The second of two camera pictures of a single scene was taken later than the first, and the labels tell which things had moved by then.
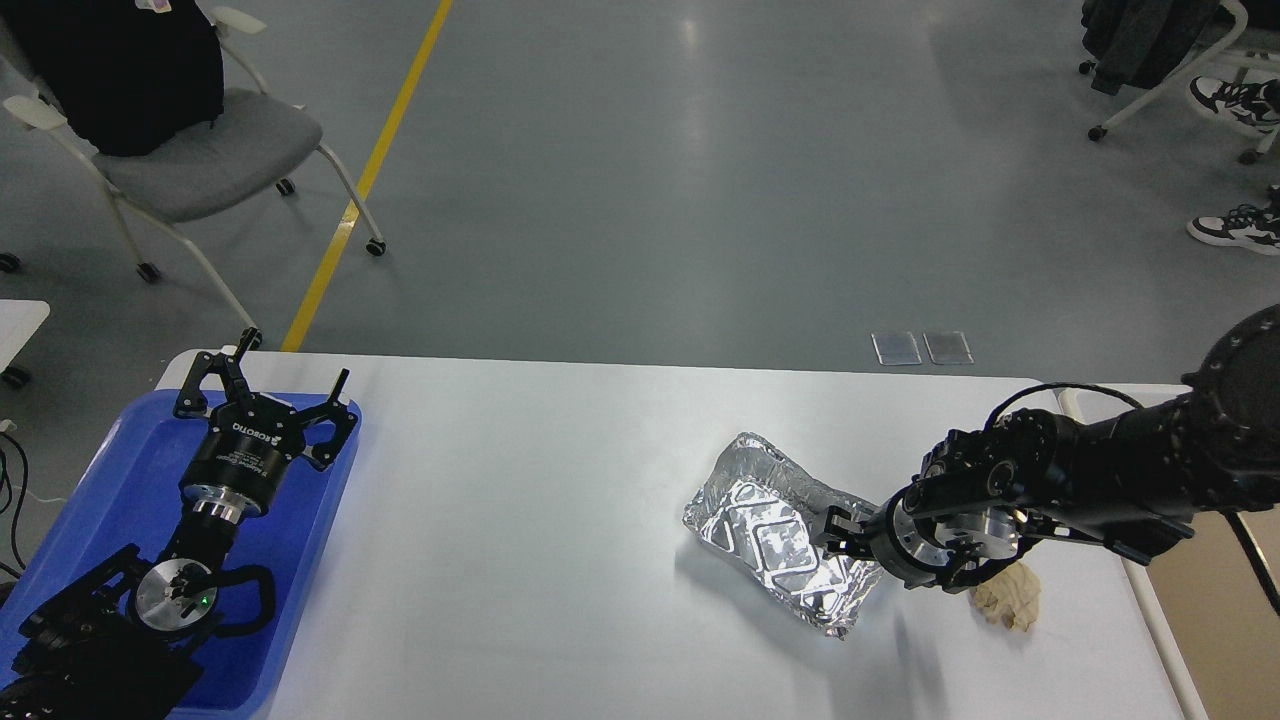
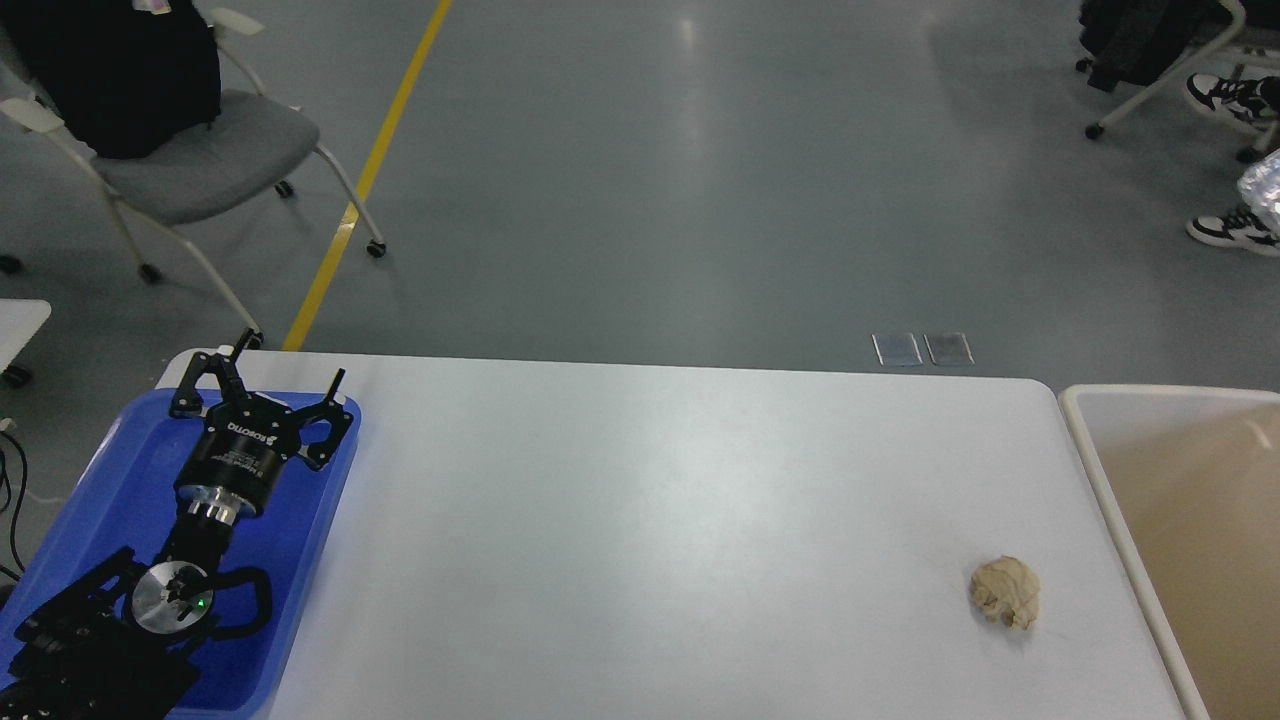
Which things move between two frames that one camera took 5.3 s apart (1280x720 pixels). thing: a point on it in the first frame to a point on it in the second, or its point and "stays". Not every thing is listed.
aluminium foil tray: [763, 512] to [1260, 186]
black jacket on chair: [129, 76] stays
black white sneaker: [1244, 226] stays
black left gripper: [237, 467] stays
